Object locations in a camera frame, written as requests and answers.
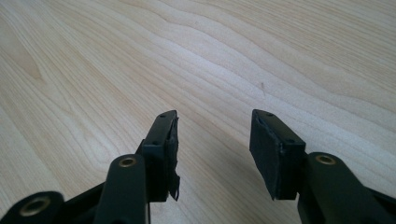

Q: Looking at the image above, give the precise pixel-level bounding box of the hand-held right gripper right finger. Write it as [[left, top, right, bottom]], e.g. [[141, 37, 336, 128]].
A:
[[248, 108, 308, 201]]

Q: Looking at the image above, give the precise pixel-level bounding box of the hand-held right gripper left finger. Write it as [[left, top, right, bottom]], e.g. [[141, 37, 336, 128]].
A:
[[135, 109, 181, 203]]

